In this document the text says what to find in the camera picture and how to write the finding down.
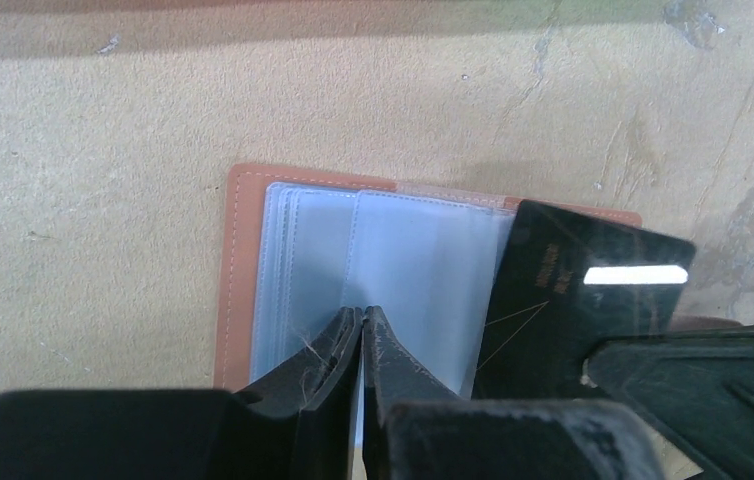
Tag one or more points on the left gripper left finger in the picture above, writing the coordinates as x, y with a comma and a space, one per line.
295, 422

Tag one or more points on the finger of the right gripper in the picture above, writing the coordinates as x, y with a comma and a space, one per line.
695, 388

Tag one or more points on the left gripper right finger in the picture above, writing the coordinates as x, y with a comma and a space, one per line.
414, 427

